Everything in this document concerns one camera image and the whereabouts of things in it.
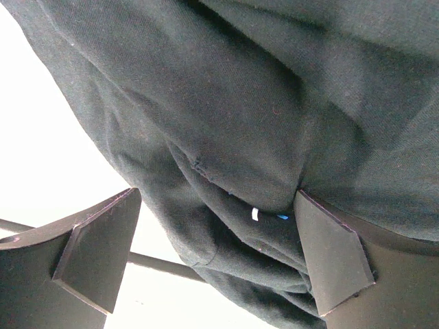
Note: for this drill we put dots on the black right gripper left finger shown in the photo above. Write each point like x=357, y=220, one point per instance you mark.
x=67, y=274

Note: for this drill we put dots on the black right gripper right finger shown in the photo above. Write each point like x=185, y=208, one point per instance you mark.
x=364, y=276

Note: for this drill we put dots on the black t shirt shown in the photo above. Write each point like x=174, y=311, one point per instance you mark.
x=220, y=111

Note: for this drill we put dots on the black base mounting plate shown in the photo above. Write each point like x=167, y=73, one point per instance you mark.
x=141, y=260

